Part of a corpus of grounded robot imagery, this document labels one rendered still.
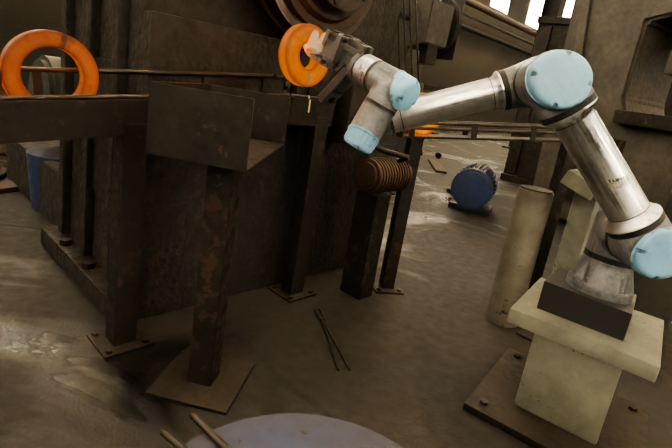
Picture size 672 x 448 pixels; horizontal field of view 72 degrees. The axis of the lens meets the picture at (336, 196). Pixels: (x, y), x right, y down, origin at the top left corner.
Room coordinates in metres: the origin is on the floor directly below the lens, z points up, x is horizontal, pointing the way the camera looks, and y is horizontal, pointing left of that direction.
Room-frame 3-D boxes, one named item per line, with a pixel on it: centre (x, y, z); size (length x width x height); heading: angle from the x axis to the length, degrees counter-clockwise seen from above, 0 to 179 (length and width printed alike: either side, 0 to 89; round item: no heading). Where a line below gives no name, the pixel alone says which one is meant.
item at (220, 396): (1.00, 0.26, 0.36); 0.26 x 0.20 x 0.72; 173
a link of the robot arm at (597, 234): (1.12, -0.70, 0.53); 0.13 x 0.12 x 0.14; 175
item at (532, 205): (1.63, -0.70, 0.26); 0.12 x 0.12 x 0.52
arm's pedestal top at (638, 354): (1.12, -0.70, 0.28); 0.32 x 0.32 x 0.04; 56
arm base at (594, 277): (1.12, -0.70, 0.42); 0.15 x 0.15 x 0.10
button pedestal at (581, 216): (1.56, -0.84, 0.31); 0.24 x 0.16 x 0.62; 138
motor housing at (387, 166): (1.70, -0.16, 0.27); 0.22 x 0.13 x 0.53; 138
